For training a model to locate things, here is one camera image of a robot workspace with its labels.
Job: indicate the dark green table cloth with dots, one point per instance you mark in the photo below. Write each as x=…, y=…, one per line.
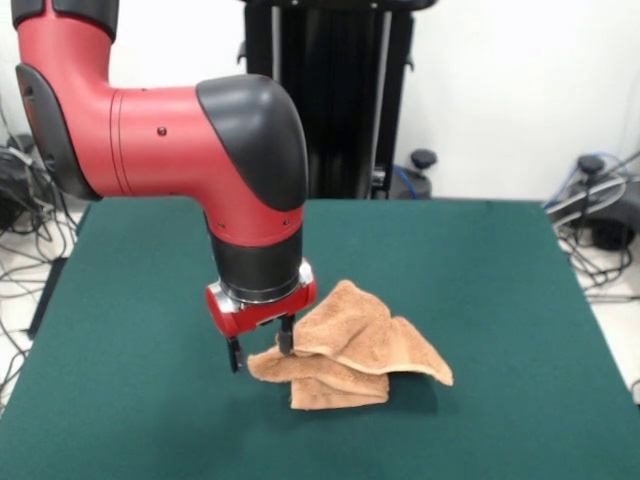
x=450, y=280

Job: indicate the tan terry towel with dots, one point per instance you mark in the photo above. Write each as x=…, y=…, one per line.
x=360, y=340

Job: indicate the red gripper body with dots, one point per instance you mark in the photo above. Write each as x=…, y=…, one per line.
x=260, y=317

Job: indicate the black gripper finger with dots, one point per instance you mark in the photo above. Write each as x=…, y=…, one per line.
x=237, y=357
x=286, y=337

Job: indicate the dark grey stand base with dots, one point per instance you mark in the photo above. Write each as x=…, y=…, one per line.
x=610, y=225
x=7, y=200

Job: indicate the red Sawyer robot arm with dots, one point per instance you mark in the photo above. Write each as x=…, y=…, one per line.
x=150, y=140

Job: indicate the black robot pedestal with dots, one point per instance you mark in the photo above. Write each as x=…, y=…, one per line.
x=340, y=100

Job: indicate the black round knob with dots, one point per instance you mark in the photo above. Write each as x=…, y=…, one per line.
x=590, y=164
x=17, y=143
x=424, y=159

